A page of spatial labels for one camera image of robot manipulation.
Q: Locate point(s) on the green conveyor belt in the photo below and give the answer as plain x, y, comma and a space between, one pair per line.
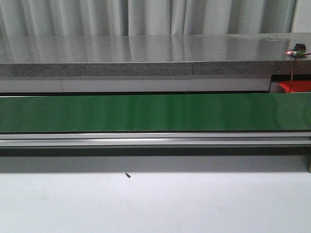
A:
175, 112

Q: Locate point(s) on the aluminium conveyor frame rail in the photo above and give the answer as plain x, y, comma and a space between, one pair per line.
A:
226, 139

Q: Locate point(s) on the grey stone counter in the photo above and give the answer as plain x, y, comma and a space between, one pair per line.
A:
152, 55

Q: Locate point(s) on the small black sensor box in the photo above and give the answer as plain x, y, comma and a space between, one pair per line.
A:
300, 47

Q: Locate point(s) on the grey pleated curtain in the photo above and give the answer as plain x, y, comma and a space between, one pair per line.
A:
144, 17

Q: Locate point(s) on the small green circuit board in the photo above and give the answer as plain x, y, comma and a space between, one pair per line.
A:
297, 53

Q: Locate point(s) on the red plastic tray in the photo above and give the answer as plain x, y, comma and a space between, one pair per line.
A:
296, 86

